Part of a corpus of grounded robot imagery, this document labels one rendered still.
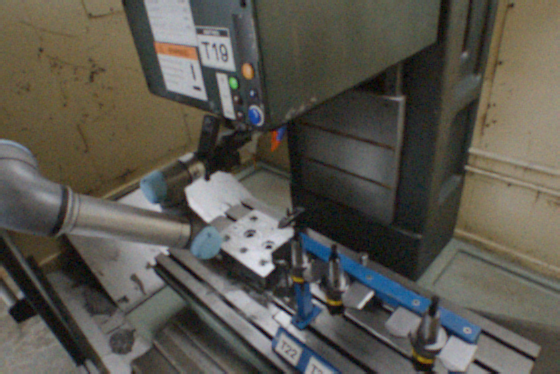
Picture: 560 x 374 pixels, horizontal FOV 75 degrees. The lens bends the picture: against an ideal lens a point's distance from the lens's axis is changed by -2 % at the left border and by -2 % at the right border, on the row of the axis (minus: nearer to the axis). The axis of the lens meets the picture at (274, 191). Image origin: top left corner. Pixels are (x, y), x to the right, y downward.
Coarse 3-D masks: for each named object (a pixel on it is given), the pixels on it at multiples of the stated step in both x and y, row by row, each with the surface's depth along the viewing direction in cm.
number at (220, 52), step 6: (210, 42) 66; (216, 42) 65; (222, 42) 64; (210, 48) 67; (216, 48) 66; (222, 48) 65; (228, 48) 63; (216, 54) 67; (222, 54) 65; (228, 54) 64; (216, 60) 67; (222, 60) 66; (228, 60) 65
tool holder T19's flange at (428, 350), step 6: (414, 324) 72; (414, 330) 71; (414, 336) 70; (444, 336) 69; (414, 342) 70; (420, 342) 69; (444, 342) 68; (414, 348) 71; (420, 348) 70; (426, 348) 68; (432, 348) 68; (438, 348) 68; (426, 354) 69; (432, 354) 69
